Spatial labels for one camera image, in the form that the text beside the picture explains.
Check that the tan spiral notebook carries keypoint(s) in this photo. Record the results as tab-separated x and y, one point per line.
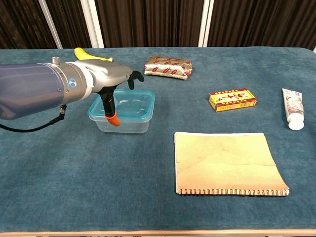
227	163

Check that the dark brown pleated curtain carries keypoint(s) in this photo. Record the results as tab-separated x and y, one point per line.
148	22

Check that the blue translucent plastic lid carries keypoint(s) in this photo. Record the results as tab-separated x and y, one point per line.
138	103

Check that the wide white frame post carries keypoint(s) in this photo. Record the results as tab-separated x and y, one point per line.
93	24

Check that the yellow banana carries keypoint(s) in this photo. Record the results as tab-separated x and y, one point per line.
81	53

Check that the teal tablecloth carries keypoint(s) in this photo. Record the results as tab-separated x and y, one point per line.
74	185

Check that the thin grey frame post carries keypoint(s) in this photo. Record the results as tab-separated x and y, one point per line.
51	24

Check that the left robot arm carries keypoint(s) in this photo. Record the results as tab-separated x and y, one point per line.
29	86

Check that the gold foil snack packet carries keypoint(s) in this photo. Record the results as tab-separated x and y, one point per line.
168	67

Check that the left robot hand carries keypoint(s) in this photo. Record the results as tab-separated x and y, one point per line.
108	74

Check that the yellow and red small box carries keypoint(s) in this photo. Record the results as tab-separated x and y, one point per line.
232	100

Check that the clear plastic container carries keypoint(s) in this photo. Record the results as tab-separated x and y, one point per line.
128	126

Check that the white toothpaste tube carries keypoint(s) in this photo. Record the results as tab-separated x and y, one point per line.
293	103

